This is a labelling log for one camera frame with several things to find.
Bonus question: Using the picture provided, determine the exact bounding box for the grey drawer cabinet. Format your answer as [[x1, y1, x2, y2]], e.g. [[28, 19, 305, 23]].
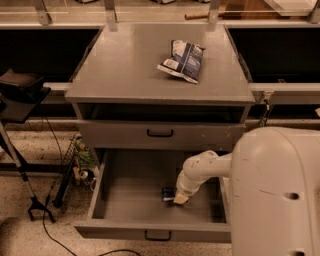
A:
[[66, 23, 254, 161]]

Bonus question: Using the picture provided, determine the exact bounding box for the wooden hammer handle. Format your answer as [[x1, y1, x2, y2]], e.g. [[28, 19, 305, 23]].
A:
[[184, 12, 225, 20]]

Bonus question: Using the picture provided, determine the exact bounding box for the open grey lower drawer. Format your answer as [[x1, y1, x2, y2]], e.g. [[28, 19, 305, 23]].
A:
[[74, 150, 231, 243]]

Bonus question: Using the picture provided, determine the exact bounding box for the black tripod stand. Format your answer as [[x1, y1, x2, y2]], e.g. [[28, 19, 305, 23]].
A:
[[0, 69, 55, 223]]

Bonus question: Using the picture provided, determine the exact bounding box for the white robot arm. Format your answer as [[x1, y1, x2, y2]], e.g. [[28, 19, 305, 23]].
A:
[[174, 127, 320, 256]]

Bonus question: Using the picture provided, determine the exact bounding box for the blue white chip bag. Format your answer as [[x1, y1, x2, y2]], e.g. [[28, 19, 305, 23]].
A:
[[157, 40, 204, 84]]

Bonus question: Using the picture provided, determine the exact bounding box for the black floor cable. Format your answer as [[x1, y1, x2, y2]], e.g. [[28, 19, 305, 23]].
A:
[[26, 116, 143, 256]]

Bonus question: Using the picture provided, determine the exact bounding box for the closed grey upper drawer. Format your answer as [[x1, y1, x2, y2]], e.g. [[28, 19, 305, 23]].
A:
[[77, 120, 245, 151]]

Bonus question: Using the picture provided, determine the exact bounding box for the metal rail frame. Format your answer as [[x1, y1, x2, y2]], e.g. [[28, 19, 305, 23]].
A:
[[0, 0, 319, 97]]

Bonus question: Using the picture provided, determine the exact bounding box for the wire basket with snacks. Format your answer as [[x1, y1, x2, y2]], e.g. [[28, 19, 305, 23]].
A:
[[53, 134, 99, 208]]

